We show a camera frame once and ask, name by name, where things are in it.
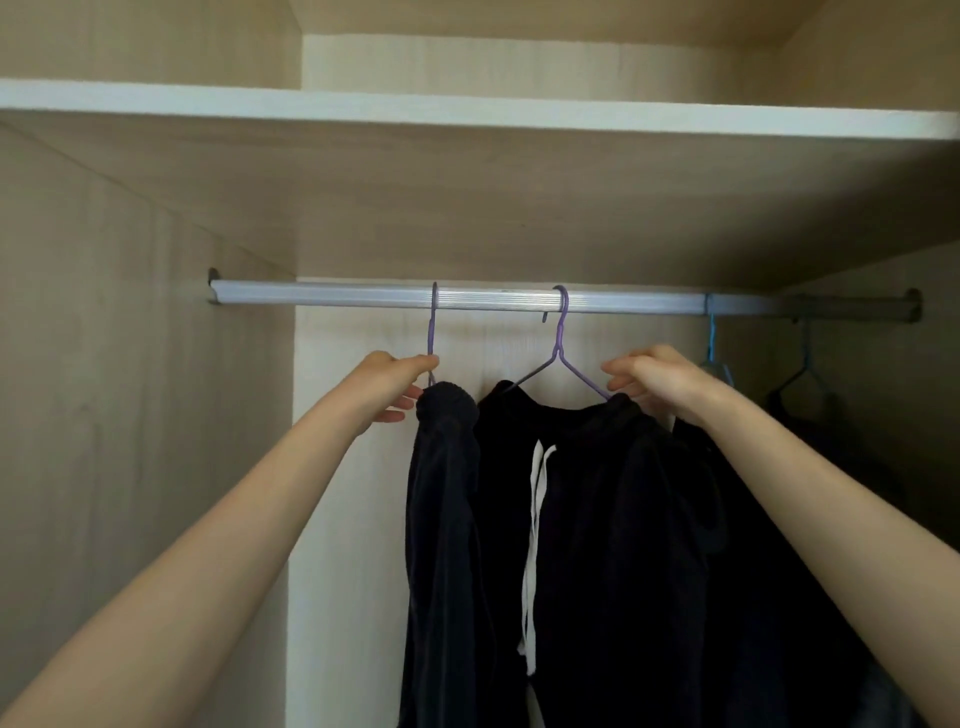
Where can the person's left forearm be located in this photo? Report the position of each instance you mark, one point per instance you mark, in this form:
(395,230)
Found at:
(187,585)

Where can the white wooden wardrobe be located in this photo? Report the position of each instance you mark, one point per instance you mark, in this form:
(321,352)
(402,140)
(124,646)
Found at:
(450,202)

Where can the dark grey pants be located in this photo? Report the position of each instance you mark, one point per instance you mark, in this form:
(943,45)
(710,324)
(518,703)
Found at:
(622,562)

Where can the black Li-Ning t-shirt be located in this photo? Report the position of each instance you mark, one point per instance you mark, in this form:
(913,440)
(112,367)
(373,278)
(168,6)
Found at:
(765,615)

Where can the silver closet rod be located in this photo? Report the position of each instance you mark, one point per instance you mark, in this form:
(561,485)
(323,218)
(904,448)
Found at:
(337,294)

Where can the navy shorts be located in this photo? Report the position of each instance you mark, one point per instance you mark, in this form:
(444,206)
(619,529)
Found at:
(442,562)

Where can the person's right forearm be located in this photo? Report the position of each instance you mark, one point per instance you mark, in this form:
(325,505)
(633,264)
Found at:
(840,525)

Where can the person's right hand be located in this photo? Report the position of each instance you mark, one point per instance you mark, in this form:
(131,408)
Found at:
(667,382)

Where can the grey owl t-shirt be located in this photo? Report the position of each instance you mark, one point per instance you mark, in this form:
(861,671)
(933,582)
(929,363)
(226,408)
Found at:
(847,442)

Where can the person's left hand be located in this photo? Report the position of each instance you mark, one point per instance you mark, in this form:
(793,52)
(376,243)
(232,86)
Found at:
(382,390)

